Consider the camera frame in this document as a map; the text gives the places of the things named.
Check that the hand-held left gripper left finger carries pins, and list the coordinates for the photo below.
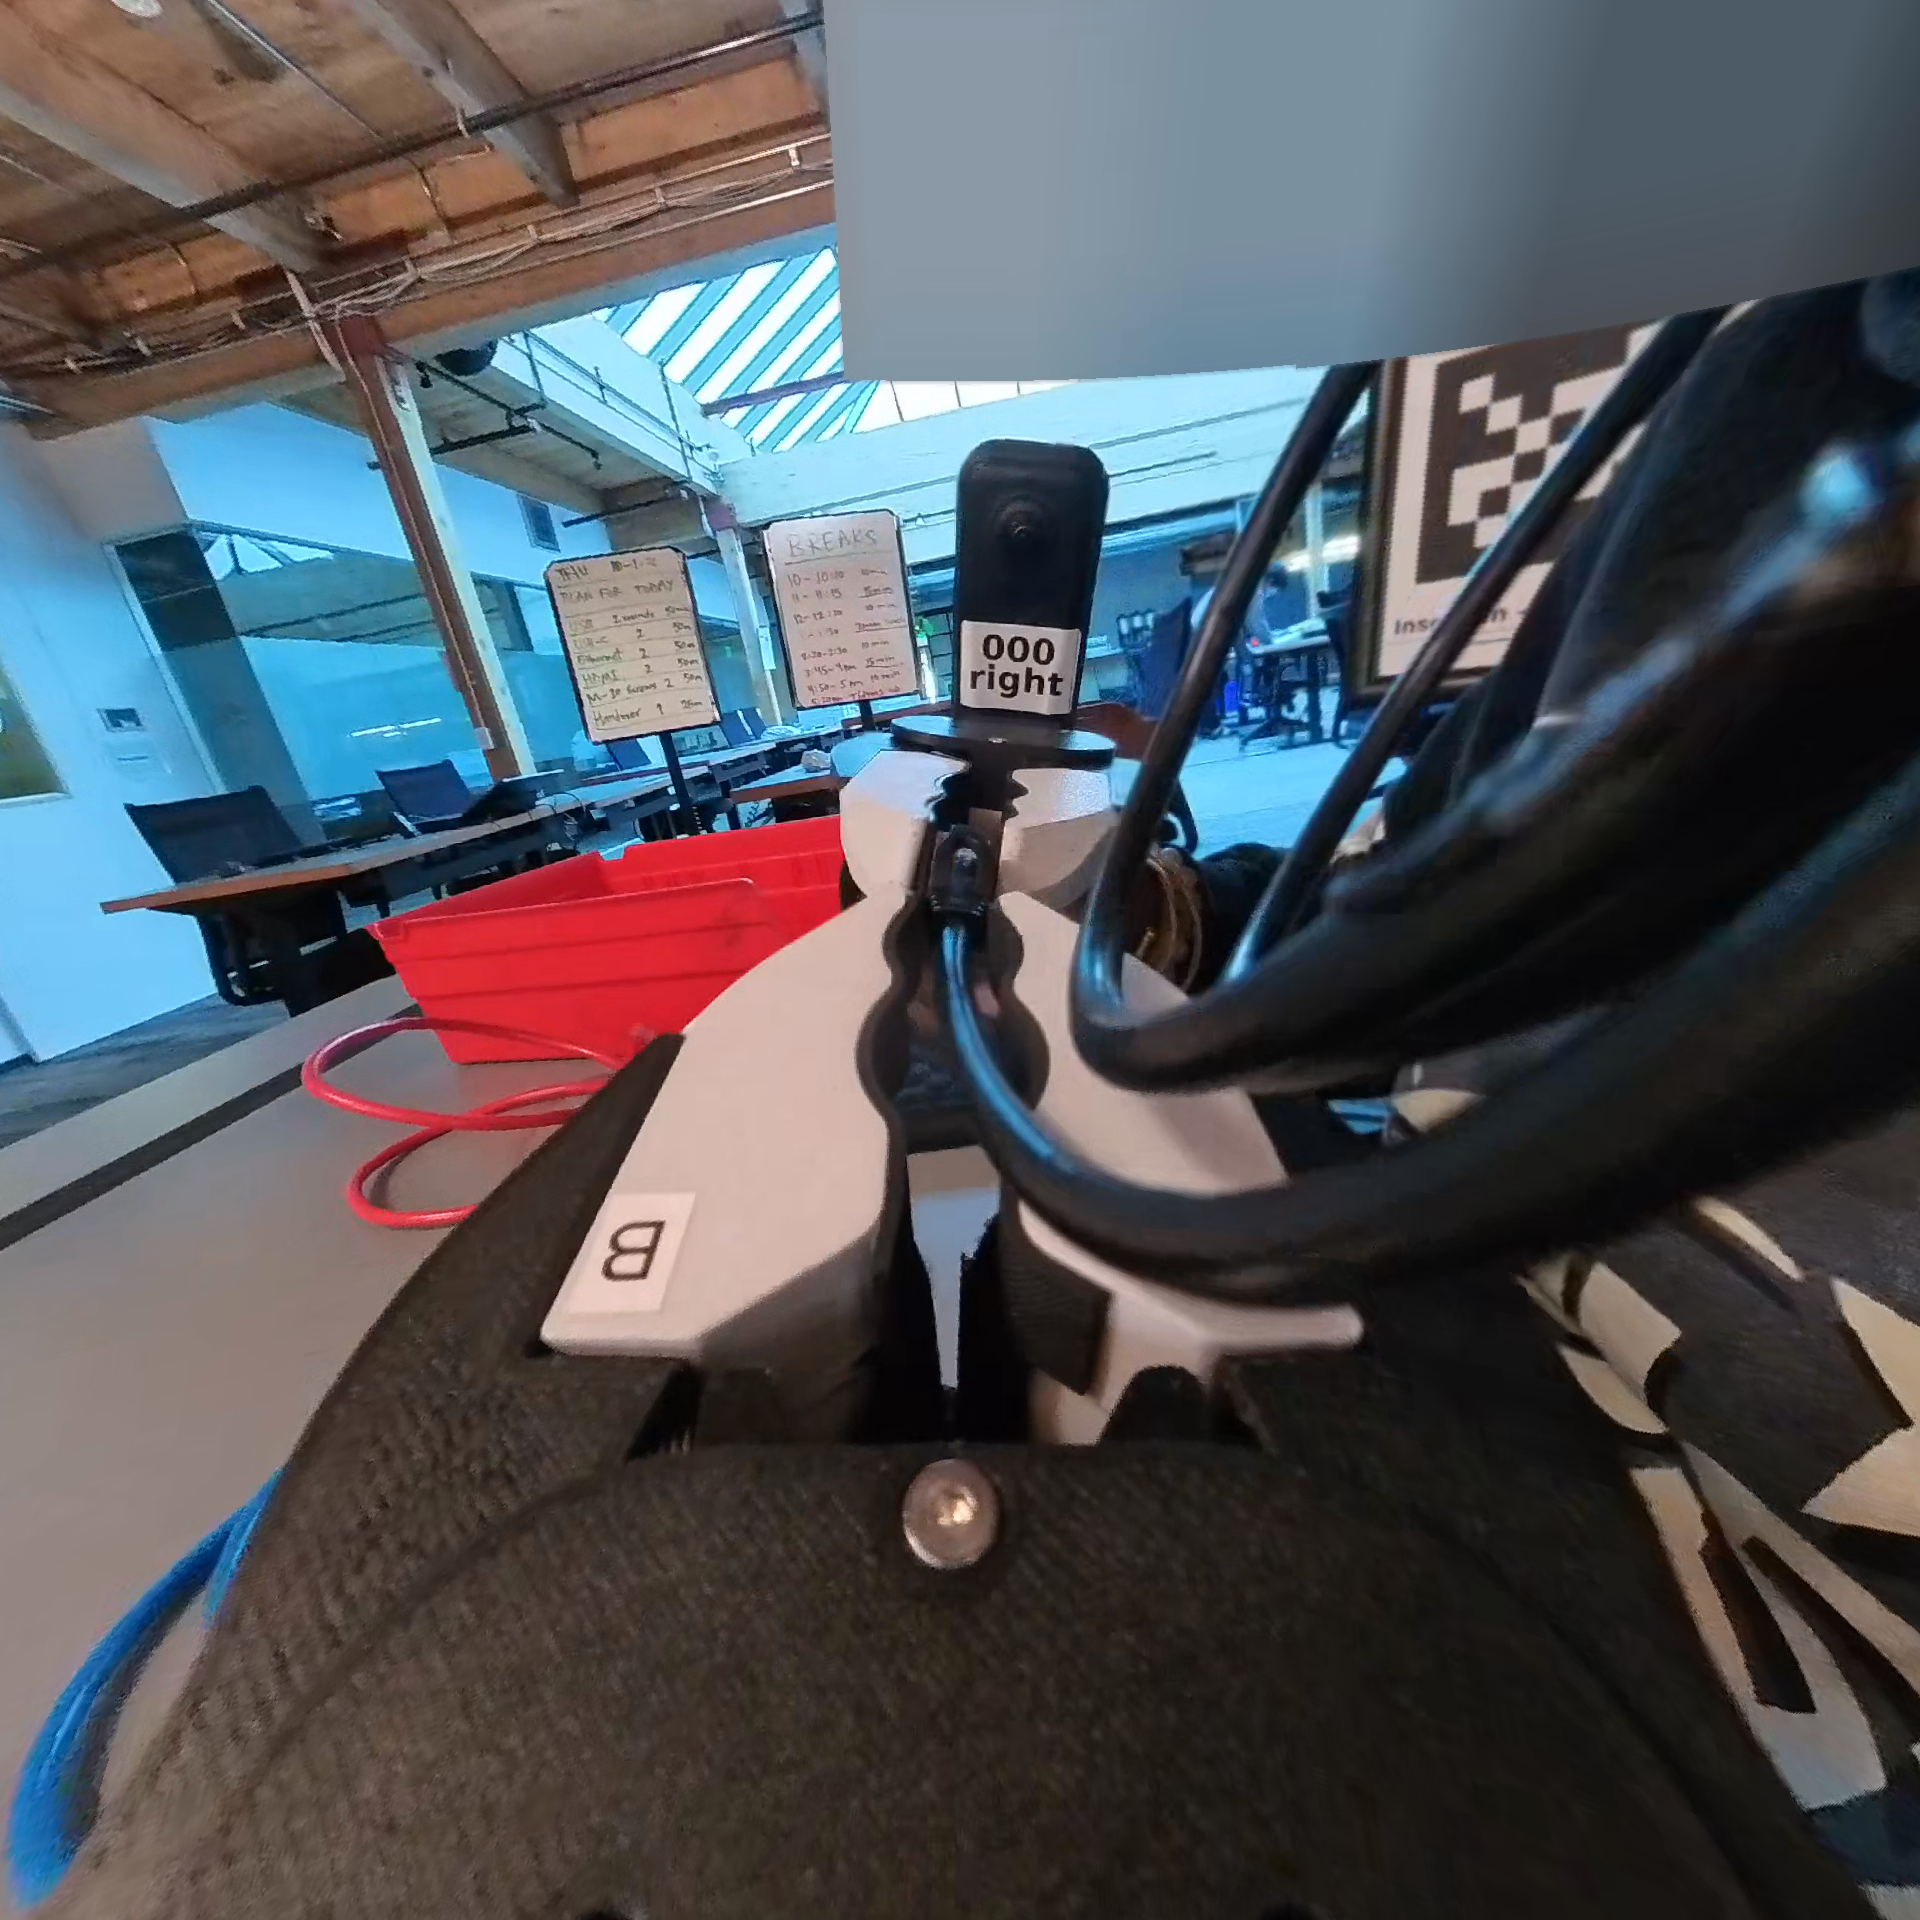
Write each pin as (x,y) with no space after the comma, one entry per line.
(750,1171)

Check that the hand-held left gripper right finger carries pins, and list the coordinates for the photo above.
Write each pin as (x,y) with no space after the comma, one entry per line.
(1154,1131)

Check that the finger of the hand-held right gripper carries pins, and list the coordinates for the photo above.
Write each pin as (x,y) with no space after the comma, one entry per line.
(885,819)
(1072,832)

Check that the black ethernet hub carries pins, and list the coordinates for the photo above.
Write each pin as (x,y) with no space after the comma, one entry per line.
(937,1102)

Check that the person's right forearm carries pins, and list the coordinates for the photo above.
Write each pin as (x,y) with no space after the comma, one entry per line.
(1260,885)

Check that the wooden table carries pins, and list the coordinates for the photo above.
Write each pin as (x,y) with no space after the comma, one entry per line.
(346,870)
(787,783)

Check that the brown wooden chair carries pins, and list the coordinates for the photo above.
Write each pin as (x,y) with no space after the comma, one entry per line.
(1117,727)

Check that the handwritten whiteboard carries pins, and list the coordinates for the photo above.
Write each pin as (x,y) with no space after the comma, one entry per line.
(840,609)
(628,645)

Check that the red plastic bin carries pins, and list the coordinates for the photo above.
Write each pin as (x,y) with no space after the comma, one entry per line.
(600,945)

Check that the black office chair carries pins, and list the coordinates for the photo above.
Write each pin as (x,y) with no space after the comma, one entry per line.
(210,839)
(427,797)

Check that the framed marker sign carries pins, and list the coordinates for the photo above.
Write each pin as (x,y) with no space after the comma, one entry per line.
(1500,495)

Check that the person's dark printed hoodie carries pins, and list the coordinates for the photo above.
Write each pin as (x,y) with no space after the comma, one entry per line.
(1770,1499)

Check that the wooden post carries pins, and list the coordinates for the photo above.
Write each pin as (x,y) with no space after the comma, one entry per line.
(434,555)

